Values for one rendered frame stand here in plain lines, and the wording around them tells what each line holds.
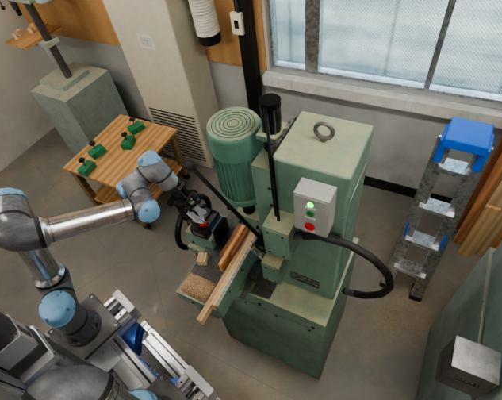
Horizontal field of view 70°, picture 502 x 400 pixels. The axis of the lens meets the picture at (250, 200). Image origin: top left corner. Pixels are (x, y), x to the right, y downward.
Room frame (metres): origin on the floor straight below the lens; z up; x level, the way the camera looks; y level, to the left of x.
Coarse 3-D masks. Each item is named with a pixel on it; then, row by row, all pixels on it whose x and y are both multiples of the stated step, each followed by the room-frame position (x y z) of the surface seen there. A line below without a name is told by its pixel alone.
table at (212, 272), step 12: (228, 216) 1.02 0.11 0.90; (228, 228) 0.95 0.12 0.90; (216, 252) 0.83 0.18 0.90; (216, 264) 0.78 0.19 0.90; (228, 264) 0.77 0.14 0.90; (252, 264) 0.78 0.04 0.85; (204, 276) 0.73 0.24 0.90; (216, 276) 0.72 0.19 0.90; (192, 300) 0.64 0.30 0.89; (228, 300) 0.62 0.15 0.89; (216, 312) 0.58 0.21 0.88
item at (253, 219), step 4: (240, 208) 0.91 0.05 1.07; (256, 208) 0.90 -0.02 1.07; (240, 212) 0.89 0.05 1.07; (256, 212) 0.88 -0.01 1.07; (244, 216) 0.87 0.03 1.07; (248, 216) 0.86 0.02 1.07; (252, 216) 0.86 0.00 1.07; (256, 216) 0.86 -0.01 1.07; (236, 220) 0.89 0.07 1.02; (248, 220) 0.86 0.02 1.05; (252, 220) 0.85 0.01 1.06; (256, 220) 0.84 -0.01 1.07; (252, 224) 0.85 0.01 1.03; (256, 224) 0.84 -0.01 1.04
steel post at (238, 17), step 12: (240, 0) 2.24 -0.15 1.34; (240, 12) 2.24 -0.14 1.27; (252, 12) 2.25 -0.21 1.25; (240, 24) 2.22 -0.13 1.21; (252, 24) 2.24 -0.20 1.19; (240, 36) 2.26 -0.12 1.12; (252, 36) 2.23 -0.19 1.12; (240, 48) 2.26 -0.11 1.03; (252, 48) 2.21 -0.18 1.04; (252, 60) 2.22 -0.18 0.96; (252, 72) 2.22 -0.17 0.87; (252, 84) 2.23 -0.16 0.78; (252, 96) 2.24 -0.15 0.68; (252, 108) 2.25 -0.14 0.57
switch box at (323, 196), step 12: (300, 180) 0.64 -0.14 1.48; (312, 180) 0.63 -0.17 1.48; (300, 192) 0.59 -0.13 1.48; (312, 192) 0.59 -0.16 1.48; (324, 192) 0.58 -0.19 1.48; (336, 192) 0.59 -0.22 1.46; (300, 204) 0.59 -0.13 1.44; (324, 204) 0.55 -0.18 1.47; (300, 216) 0.59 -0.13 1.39; (324, 216) 0.55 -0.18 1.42; (300, 228) 0.59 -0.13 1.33; (324, 228) 0.55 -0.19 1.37
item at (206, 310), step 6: (240, 246) 0.82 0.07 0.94; (234, 258) 0.77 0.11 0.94; (228, 270) 0.72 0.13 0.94; (222, 276) 0.69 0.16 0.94; (222, 282) 0.67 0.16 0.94; (216, 288) 0.65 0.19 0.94; (210, 300) 0.60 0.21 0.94; (204, 306) 0.58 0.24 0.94; (210, 306) 0.58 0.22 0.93; (204, 312) 0.56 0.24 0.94; (210, 312) 0.57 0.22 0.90; (198, 318) 0.54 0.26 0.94; (204, 318) 0.54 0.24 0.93
